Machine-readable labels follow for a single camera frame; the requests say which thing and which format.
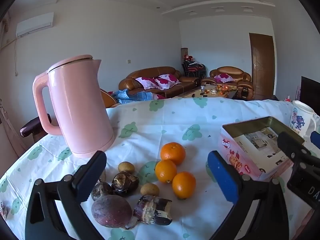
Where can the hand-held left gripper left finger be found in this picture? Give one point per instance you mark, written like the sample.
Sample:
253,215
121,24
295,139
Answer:
90,177

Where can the printed paper leaflet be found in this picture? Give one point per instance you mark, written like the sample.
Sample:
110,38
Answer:
260,145

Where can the black pouch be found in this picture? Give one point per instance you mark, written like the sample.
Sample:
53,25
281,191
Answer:
243,91

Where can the stack of dark chairs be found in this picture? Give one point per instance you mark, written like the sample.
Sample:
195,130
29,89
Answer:
197,70

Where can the brown leather lounge chair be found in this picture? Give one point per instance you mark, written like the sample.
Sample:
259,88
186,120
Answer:
108,98

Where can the brown leather sofa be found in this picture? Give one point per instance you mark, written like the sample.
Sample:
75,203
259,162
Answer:
187,85

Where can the pile of small oranges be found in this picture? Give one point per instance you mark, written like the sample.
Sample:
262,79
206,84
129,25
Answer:
223,88

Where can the dark maroon chair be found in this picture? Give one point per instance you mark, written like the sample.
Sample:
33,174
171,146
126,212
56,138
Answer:
32,126

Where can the brown leather armchair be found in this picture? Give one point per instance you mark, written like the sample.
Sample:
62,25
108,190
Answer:
240,78

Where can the red plush toys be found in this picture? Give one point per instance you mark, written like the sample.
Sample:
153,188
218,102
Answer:
188,57

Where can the metal cup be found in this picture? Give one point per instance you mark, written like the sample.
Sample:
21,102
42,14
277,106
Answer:
202,90

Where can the black television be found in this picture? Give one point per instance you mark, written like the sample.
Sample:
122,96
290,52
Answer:
310,90

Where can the floral pink pillow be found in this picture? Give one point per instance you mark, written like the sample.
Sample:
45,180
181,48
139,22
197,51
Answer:
146,83
171,78
223,78
162,85

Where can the pink electric kettle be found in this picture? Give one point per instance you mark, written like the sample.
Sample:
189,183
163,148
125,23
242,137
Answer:
80,110

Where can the pink tin box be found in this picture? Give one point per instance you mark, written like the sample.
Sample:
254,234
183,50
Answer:
232,150

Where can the blue plaid blanket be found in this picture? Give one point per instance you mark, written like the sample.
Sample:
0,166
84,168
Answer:
132,97

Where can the brown wooden door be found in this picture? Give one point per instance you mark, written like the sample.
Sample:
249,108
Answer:
262,65

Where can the wooden coffee table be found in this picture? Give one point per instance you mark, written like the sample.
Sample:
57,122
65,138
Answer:
190,94

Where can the tall brown cylinder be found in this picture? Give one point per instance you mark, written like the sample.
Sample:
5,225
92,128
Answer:
184,53

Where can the white printed mug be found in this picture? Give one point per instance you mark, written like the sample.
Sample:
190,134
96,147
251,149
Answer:
298,123

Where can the white air conditioner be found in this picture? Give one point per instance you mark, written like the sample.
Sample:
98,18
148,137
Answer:
35,25

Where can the orange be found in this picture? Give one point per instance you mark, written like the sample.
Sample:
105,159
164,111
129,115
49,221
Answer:
173,153
166,171
183,185

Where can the white cloud print tablecloth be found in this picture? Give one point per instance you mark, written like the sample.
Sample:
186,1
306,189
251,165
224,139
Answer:
175,120

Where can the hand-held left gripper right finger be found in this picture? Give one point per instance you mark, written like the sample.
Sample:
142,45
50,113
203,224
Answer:
222,177

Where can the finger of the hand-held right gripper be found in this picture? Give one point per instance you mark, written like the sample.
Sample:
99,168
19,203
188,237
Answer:
315,140
290,145

